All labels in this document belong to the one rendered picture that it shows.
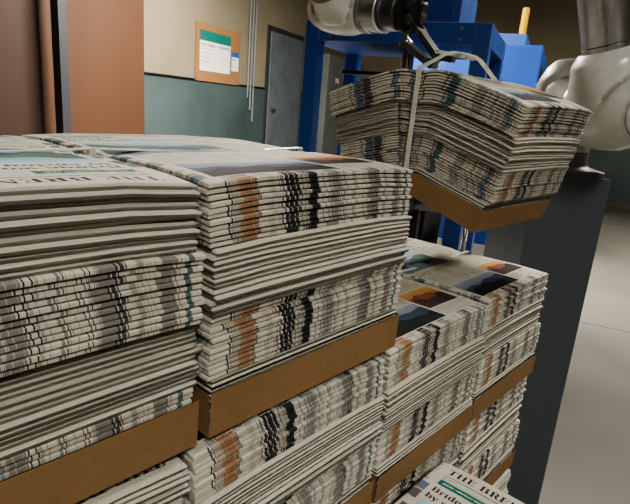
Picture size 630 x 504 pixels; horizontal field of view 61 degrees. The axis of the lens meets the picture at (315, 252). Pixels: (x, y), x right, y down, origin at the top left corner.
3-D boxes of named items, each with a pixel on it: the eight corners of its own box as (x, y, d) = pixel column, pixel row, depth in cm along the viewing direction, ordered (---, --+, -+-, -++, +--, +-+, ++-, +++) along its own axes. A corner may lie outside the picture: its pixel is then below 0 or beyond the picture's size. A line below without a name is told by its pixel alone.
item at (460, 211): (542, 217, 109) (552, 198, 107) (474, 233, 90) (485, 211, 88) (478, 184, 118) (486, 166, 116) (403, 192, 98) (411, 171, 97)
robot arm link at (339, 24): (365, 48, 118) (337, 2, 108) (316, 43, 128) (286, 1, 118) (388, 9, 120) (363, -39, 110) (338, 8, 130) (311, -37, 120)
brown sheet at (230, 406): (397, 346, 66) (401, 314, 65) (208, 440, 45) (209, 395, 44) (209, 268, 90) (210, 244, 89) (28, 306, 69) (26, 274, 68)
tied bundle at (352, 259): (398, 351, 66) (422, 165, 60) (205, 451, 45) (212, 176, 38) (210, 273, 90) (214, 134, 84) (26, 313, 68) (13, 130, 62)
